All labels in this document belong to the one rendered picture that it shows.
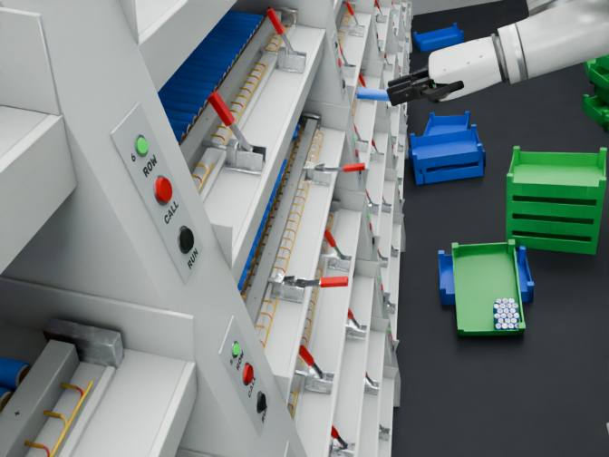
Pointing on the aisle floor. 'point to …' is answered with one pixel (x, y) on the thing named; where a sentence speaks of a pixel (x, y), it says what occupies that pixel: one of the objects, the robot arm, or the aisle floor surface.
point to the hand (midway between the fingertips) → (401, 90)
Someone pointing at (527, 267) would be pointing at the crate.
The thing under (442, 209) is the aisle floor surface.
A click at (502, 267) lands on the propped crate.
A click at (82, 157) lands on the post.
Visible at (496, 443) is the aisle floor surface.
